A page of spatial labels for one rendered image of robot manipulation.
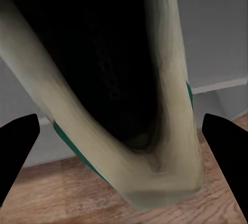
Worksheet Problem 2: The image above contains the gym shoe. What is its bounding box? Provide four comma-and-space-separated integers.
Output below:
0, 0, 205, 210

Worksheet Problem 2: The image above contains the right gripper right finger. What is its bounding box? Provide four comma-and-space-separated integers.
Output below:
202, 114, 248, 222

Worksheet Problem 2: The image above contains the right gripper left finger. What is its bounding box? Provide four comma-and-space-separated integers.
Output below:
0, 114, 40, 207

